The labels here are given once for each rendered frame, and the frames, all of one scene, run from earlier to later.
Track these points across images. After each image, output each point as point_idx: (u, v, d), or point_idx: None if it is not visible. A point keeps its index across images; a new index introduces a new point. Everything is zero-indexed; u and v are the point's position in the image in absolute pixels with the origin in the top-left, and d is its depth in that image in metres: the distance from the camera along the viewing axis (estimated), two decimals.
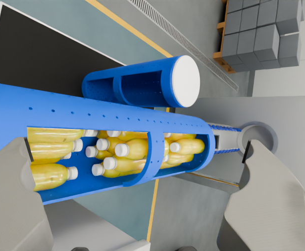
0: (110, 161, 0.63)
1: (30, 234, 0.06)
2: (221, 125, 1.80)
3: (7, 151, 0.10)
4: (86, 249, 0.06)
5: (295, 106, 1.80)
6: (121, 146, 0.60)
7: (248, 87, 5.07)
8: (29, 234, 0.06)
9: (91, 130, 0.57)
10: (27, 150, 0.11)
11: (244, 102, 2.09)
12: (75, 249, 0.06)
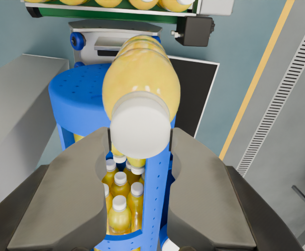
0: (105, 191, 0.59)
1: (86, 222, 0.07)
2: None
3: (92, 137, 0.11)
4: (86, 249, 0.06)
5: None
6: (123, 203, 0.56)
7: None
8: (85, 221, 0.07)
9: (138, 173, 0.56)
10: (108, 139, 0.12)
11: None
12: (75, 249, 0.06)
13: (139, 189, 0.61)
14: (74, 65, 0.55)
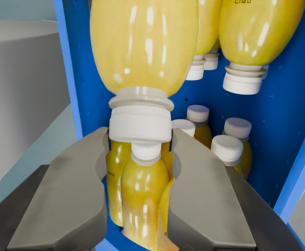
0: (155, 146, 0.25)
1: (86, 222, 0.07)
2: None
3: (92, 137, 0.11)
4: (86, 249, 0.06)
5: None
6: None
7: None
8: (85, 221, 0.07)
9: (248, 88, 0.21)
10: (108, 139, 0.12)
11: None
12: (75, 249, 0.06)
13: (234, 146, 0.25)
14: None
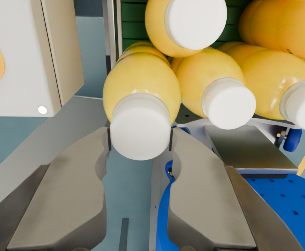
0: None
1: (86, 222, 0.07)
2: None
3: (92, 137, 0.11)
4: (86, 249, 0.06)
5: None
6: None
7: None
8: (85, 221, 0.07)
9: None
10: (108, 139, 0.12)
11: None
12: (75, 249, 0.06)
13: None
14: (166, 166, 0.39)
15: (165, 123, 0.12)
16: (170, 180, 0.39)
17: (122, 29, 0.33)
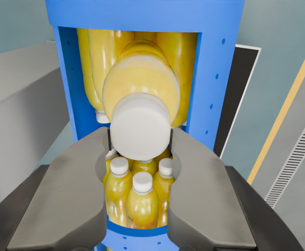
0: (124, 166, 0.42)
1: (86, 222, 0.07)
2: None
3: (92, 137, 0.11)
4: (86, 249, 0.06)
5: None
6: (148, 182, 0.38)
7: None
8: (85, 221, 0.07)
9: None
10: (108, 139, 0.12)
11: None
12: (75, 249, 0.06)
13: (170, 166, 0.43)
14: None
15: (165, 123, 0.12)
16: None
17: None
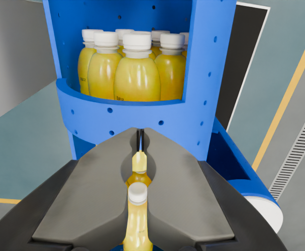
0: (111, 33, 0.30)
1: (106, 223, 0.07)
2: None
3: (121, 137, 0.11)
4: (86, 249, 0.06)
5: None
6: (145, 34, 0.26)
7: None
8: (105, 222, 0.07)
9: None
10: (137, 140, 0.12)
11: None
12: (75, 249, 0.06)
13: (176, 35, 0.31)
14: None
15: None
16: None
17: None
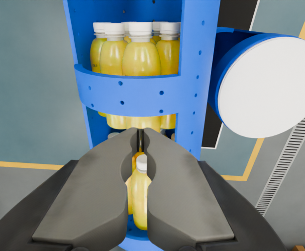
0: (119, 23, 0.37)
1: (106, 223, 0.07)
2: None
3: (121, 137, 0.11)
4: (86, 249, 0.06)
5: None
6: (146, 22, 0.33)
7: None
8: (105, 222, 0.07)
9: None
10: (137, 140, 0.12)
11: None
12: (75, 249, 0.06)
13: (173, 23, 0.37)
14: None
15: None
16: None
17: None
